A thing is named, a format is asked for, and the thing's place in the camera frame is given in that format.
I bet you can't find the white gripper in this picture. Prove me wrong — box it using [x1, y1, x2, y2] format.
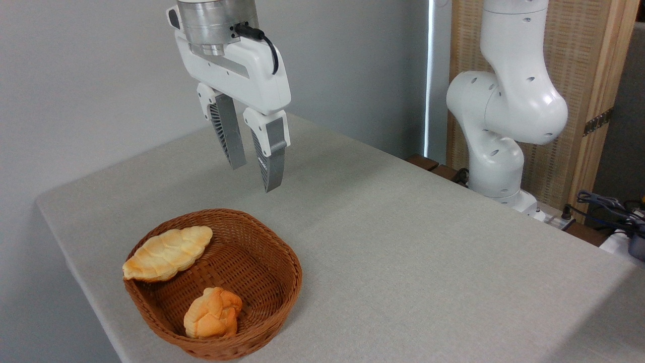
[167, 5, 292, 194]

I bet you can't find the long braided bread loaf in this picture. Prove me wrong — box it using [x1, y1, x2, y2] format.
[122, 225, 214, 282]

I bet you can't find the round orange bread roll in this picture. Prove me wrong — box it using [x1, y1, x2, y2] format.
[183, 287, 243, 339]

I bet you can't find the brown woven wicker basket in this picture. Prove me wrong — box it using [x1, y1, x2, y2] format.
[123, 208, 303, 361]

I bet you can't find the metal screen hinge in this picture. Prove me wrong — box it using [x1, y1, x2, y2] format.
[583, 107, 615, 137]

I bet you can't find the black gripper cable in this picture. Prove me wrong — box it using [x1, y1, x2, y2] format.
[233, 23, 280, 76]

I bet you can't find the bundle of dark cables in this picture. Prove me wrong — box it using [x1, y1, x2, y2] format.
[561, 190, 645, 238]

